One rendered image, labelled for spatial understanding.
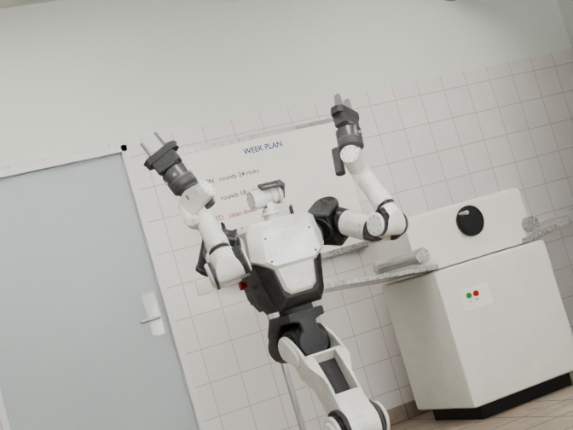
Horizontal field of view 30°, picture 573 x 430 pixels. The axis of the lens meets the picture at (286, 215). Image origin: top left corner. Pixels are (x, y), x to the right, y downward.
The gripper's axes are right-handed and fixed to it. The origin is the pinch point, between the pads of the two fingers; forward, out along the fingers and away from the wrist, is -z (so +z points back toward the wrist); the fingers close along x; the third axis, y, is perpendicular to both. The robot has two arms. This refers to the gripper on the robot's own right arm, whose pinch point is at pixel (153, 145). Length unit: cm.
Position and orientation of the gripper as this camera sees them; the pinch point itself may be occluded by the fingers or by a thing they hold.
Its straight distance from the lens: 345.9
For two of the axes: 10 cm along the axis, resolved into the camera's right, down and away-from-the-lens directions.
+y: -1.7, -1.5, -9.7
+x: 7.8, -6.3, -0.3
